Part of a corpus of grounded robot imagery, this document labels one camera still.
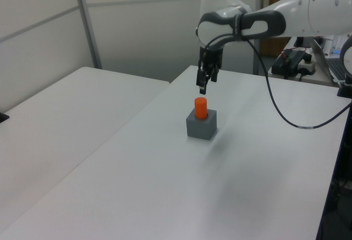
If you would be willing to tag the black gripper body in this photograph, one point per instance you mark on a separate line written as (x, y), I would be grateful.
(211, 58)

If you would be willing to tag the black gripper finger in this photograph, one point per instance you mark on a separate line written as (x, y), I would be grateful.
(202, 81)
(214, 75)

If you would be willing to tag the orange cylinder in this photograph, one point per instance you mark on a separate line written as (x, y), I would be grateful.
(200, 108)

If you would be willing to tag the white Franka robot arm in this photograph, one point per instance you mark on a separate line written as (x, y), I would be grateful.
(316, 11)

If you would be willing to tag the grey block with round hole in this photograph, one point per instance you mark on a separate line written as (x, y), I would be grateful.
(200, 130)

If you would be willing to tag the brown wooden cabinet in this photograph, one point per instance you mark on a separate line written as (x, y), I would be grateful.
(275, 47)

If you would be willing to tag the black power supply box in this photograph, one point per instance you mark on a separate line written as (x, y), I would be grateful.
(287, 62)

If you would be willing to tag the grey open laptop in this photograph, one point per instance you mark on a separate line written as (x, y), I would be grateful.
(332, 66)

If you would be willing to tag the black table clamp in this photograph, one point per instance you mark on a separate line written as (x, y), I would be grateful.
(3, 117)

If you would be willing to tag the grey partition post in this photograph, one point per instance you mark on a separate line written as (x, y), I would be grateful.
(88, 25)

